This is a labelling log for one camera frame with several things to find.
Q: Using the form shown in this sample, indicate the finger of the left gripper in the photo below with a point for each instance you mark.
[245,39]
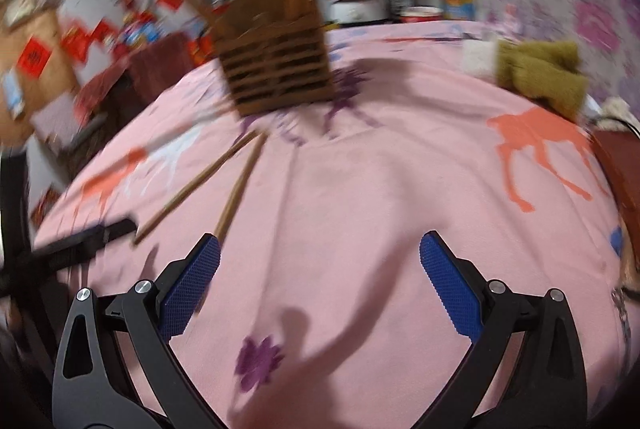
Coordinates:
[82,246]

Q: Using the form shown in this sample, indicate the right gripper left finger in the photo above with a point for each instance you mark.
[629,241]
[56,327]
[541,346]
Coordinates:
[92,387]

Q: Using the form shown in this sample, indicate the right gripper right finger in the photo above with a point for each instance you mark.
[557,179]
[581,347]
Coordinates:
[547,385]

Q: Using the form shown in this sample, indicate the wooden chopstick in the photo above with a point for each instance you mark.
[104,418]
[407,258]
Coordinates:
[174,202]
[238,190]

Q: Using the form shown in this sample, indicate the wooden chair with cushion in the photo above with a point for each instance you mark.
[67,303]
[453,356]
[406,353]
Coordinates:
[71,140]

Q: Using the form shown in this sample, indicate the pink animal print tablecloth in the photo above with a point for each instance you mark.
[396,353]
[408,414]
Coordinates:
[320,314]

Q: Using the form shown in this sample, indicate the brown leather case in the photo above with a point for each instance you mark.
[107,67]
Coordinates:
[618,155]

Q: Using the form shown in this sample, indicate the wooden slatted utensil holder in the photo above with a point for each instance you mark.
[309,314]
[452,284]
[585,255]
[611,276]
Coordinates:
[269,62]

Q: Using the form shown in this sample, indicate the olive green plush towel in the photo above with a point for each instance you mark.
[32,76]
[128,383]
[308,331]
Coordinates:
[547,72]

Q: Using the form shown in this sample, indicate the red white bowl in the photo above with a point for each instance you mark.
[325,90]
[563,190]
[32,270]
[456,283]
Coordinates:
[411,15]

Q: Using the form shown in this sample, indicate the white electric cooker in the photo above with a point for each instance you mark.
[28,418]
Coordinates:
[355,13]

